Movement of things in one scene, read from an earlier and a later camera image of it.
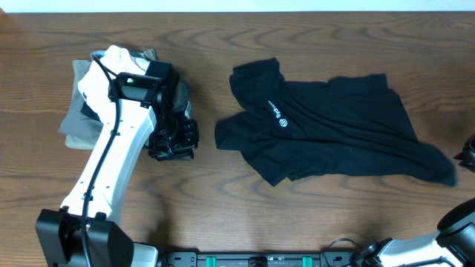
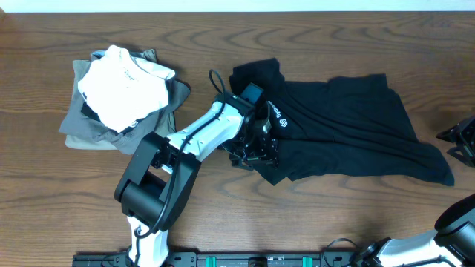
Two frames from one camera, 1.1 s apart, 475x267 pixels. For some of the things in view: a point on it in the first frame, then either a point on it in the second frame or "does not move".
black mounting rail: (339, 259) does not move
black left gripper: (186, 151) to (268, 156)
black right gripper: (470, 154) to (464, 133)
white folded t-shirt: (96, 87) does not move
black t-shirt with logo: (344, 127) does not move
